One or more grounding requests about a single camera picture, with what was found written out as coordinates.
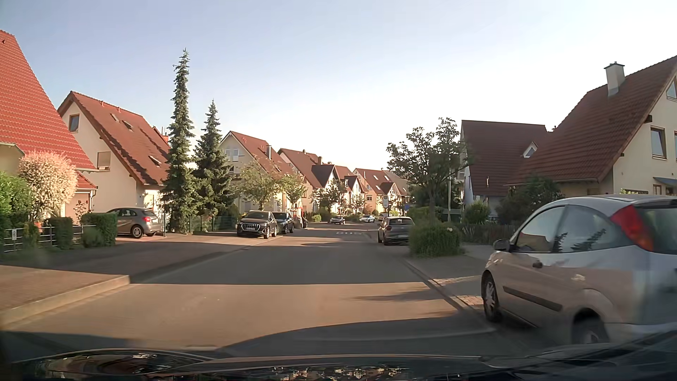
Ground shorter conifer tree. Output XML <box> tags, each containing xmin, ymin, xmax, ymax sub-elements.
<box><xmin>193</xmin><ymin>100</ymin><xmax>237</xmax><ymax>218</ymax></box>

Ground tall conifer tree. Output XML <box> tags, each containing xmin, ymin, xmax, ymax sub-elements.
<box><xmin>160</xmin><ymin>49</ymin><xmax>202</xmax><ymax>234</ymax></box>

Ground grey asphalt road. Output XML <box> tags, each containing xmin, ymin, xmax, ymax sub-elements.
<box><xmin>0</xmin><ymin>222</ymin><xmax>535</xmax><ymax>356</ymax></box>

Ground black suv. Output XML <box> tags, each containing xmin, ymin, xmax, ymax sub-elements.
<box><xmin>236</xmin><ymin>210</ymin><xmax>279</xmax><ymax>239</ymax></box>

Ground silver hatchback car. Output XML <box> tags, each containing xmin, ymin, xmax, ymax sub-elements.
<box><xmin>481</xmin><ymin>194</ymin><xmax>677</xmax><ymax>346</ymax></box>

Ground wooden fence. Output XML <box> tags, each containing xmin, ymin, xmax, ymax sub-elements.
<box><xmin>458</xmin><ymin>223</ymin><xmax>520</xmax><ymax>245</ymax></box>

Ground trimmed green hedge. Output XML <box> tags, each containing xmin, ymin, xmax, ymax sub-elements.
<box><xmin>45</xmin><ymin>212</ymin><xmax>118</xmax><ymax>250</ymax></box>

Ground cream house with chimney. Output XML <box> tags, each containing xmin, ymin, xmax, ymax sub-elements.
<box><xmin>505</xmin><ymin>55</ymin><xmax>677</xmax><ymax>199</ymax></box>

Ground cream house with red roof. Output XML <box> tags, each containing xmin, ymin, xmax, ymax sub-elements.
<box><xmin>57</xmin><ymin>91</ymin><xmax>171</xmax><ymax>217</ymax></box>

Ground grey hatchback car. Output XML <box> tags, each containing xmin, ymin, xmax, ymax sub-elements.
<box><xmin>106</xmin><ymin>207</ymin><xmax>163</xmax><ymax>239</ymax></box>

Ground house with dark brown roof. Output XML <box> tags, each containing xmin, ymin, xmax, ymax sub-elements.
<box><xmin>459</xmin><ymin>120</ymin><xmax>549</xmax><ymax>217</ymax></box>

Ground grey parked car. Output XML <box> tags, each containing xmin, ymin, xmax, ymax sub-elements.
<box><xmin>378</xmin><ymin>216</ymin><xmax>415</xmax><ymax>246</ymax></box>

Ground small leafy trees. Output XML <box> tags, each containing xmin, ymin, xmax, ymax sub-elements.
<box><xmin>235</xmin><ymin>159</ymin><xmax>309</xmax><ymax>213</ymax></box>

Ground green wire fence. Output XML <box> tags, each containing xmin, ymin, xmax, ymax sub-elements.
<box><xmin>188</xmin><ymin>215</ymin><xmax>239</xmax><ymax>234</ymax></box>

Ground dark green bush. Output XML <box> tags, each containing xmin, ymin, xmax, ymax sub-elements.
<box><xmin>495</xmin><ymin>176</ymin><xmax>565</xmax><ymax>225</ymax></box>

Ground paved pavement with kerb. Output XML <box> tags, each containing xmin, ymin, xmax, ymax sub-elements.
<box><xmin>0</xmin><ymin>233</ymin><xmax>276</xmax><ymax>325</ymax></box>

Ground car's own bonnet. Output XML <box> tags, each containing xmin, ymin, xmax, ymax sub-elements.
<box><xmin>11</xmin><ymin>331</ymin><xmax>677</xmax><ymax>381</ymax></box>

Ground house with red tiled roof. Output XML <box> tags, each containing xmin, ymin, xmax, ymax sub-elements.
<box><xmin>0</xmin><ymin>30</ymin><xmax>98</xmax><ymax>223</ymax></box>

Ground leafy tree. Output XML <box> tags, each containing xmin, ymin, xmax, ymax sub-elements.
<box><xmin>386</xmin><ymin>117</ymin><xmax>469</xmax><ymax>220</ymax></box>

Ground metal railing fence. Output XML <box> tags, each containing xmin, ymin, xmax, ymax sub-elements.
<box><xmin>0</xmin><ymin>224</ymin><xmax>98</xmax><ymax>254</ymax></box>

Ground round green bush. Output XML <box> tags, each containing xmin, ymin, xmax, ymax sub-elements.
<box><xmin>409</xmin><ymin>221</ymin><xmax>462</xmax><ymax>258</ymax></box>

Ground pale flowering bush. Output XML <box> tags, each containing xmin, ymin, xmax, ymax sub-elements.
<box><xmin>18</xmin><ymin>151</ymin><xmax>78</xmax><ymax>219</ymax></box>

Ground row of houses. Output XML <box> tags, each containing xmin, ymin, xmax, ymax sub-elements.
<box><xmin>220</xmin><ymin>130</ymin><xmax>411</xmax><ymax>215</ymax></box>

